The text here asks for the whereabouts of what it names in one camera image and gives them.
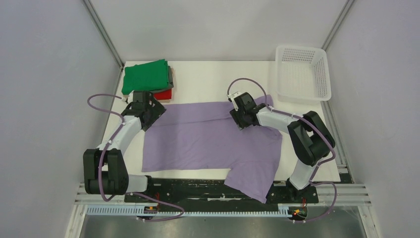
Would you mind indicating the red folded t-shirt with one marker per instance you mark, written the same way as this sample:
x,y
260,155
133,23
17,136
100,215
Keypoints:
x,y
164,95

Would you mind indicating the white perforated plastic basket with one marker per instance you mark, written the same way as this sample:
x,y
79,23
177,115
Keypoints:
x,y
302,75

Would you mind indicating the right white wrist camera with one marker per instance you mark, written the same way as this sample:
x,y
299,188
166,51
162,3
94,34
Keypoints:
x,y
234,99

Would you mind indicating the grey folded t-shirt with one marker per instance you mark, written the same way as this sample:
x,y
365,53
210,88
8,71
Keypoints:
x,y
170,82

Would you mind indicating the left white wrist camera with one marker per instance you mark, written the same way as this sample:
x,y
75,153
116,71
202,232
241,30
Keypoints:
x,y
128,98

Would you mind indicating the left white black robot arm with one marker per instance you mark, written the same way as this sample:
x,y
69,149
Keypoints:
x,y
105,172

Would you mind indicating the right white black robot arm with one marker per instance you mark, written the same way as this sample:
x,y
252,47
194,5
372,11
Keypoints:
x,y
310,138

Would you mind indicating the purple t-shirt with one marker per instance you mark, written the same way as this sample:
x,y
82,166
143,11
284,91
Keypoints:
x,y
200,136

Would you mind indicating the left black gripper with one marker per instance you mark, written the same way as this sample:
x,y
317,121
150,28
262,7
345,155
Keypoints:
x,y
157,110

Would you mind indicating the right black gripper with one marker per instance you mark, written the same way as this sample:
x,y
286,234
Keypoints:
x,y
241,124

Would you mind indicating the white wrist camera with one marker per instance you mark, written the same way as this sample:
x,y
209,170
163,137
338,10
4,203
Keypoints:
x,y
234,99
128,98

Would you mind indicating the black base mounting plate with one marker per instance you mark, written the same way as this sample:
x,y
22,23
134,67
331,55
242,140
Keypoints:
x,y
200,195

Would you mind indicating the aluminium frame rails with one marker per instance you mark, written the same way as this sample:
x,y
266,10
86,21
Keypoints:
x,y
332,196

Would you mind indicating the green folded t-shirt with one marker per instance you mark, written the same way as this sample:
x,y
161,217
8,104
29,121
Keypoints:
x,y
146,77

